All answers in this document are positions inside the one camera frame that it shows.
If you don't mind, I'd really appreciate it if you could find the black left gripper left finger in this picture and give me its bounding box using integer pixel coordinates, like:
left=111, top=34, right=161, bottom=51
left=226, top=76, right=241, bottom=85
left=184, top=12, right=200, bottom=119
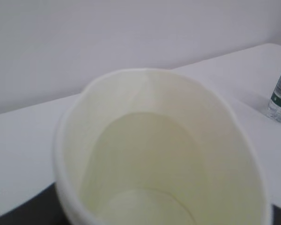
left=0, top=183, right=70, bottom=225

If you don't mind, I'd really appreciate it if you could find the white paper cup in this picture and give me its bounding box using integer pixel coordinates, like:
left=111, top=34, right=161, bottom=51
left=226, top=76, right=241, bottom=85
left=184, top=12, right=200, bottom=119
left=53, top=68, right=273, bottom=225

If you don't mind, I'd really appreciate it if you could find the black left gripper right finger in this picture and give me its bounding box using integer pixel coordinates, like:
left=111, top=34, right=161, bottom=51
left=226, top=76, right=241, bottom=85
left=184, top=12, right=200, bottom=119
left=272, top=205, right=281, bottom=225

